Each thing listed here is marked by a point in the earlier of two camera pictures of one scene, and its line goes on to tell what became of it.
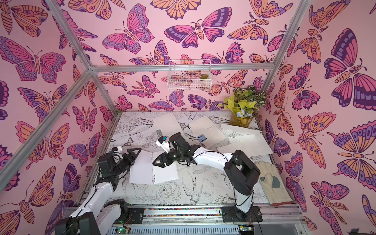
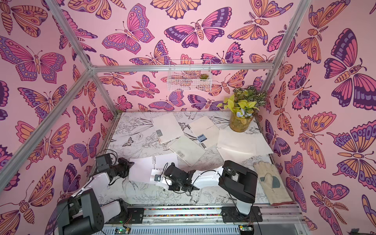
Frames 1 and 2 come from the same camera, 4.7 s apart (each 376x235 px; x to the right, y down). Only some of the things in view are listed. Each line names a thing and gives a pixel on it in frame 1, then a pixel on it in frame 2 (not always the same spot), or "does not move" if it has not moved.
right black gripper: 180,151 -> 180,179
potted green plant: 243,105 does not move
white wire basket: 192,75 does not move
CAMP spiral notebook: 206,131 does not move
